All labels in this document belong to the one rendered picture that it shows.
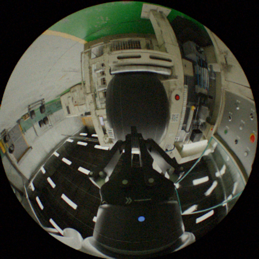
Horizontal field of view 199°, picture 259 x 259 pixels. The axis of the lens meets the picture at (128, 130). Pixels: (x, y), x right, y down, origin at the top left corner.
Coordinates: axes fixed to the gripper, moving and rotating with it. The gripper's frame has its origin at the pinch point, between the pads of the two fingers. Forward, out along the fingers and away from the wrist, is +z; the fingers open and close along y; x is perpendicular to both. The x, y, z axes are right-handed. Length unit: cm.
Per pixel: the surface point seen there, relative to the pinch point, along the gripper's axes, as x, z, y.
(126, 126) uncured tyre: -1.5, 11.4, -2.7
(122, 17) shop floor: 119, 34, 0
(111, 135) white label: -6.2, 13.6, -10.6
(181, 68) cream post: 34, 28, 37
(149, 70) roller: 25.8, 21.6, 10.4
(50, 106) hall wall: 161, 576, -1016
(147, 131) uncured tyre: -4.2, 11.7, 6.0
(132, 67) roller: 26.9, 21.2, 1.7
